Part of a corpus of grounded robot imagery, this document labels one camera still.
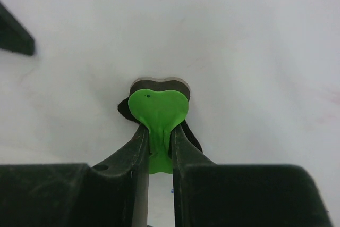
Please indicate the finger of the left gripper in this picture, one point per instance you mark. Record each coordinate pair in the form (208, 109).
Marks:
(14, 36)

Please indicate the white whiteboard black frame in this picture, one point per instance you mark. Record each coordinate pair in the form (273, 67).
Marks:
(263, 74)

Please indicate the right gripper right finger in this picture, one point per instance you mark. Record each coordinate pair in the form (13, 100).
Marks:
(208, 194)

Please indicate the green black whiteboard eraser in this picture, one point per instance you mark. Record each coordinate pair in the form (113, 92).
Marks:
(160, 105)

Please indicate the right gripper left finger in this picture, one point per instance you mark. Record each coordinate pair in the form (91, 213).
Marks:
(114, 192)

